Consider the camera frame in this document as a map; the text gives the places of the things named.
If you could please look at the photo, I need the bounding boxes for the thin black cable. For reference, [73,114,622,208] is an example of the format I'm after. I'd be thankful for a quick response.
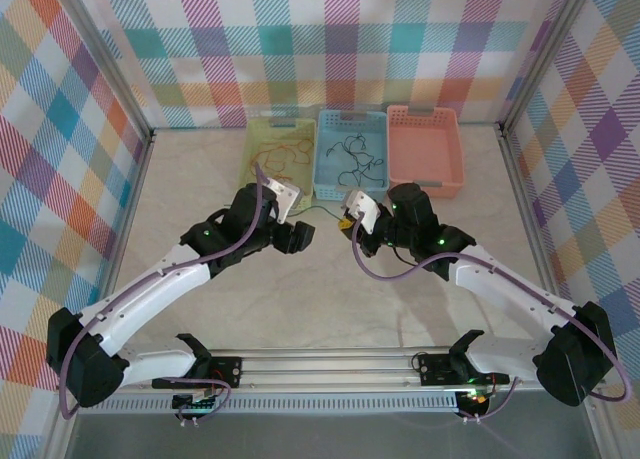
[325,146,387,188]

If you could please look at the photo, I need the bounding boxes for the thin orange cable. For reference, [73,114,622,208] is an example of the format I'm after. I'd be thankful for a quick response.
[249,137,312,173]

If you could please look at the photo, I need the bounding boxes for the pink plastic basket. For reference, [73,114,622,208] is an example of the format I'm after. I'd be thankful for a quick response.
[386,104,466,200]

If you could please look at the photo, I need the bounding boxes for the blue plastic basket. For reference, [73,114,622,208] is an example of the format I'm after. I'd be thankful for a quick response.
[312,109,390,203]

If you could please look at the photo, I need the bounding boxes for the green plastic basket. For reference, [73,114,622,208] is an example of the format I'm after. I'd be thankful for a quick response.
[242,118,318,203]

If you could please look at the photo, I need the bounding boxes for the left controller circuit board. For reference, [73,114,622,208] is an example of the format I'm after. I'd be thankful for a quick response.
[172,386,221,414]

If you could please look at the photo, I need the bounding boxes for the controller circuit board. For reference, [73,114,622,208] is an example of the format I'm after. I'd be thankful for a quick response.
[457,387,494,408]
[172,386,221,414]

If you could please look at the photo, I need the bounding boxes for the right controller circuit board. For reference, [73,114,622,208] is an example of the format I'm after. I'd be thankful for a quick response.
[457,387,494,408]

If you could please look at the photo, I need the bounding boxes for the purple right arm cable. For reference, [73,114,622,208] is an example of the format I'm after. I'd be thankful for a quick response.
[351,218,630,424]

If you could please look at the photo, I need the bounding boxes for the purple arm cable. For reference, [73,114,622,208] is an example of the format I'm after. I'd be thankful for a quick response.
[351,218,630,424]
[58,162,266,426]

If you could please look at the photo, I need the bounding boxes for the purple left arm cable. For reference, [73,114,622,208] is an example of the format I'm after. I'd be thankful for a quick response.
[58,162,266,426]

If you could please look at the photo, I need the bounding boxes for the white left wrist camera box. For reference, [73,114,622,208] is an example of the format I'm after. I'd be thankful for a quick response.
[263,177,302,225]

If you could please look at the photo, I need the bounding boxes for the aluminium mounting rail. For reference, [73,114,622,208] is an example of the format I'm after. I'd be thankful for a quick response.
[53,347,607,394]

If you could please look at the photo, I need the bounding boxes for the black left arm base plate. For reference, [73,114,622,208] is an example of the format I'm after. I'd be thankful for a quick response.
[151,356,243,391]

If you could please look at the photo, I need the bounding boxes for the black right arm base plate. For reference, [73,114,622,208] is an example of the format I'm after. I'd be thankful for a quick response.
[416,352,511,386]

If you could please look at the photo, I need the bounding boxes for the grey slotted cable duct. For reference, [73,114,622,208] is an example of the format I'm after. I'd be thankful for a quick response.
[78,396,462,415]

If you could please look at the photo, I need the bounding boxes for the aluminium frame post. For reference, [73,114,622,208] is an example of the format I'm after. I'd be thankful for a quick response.
[501,0,599,130]
[47,0,156,140]

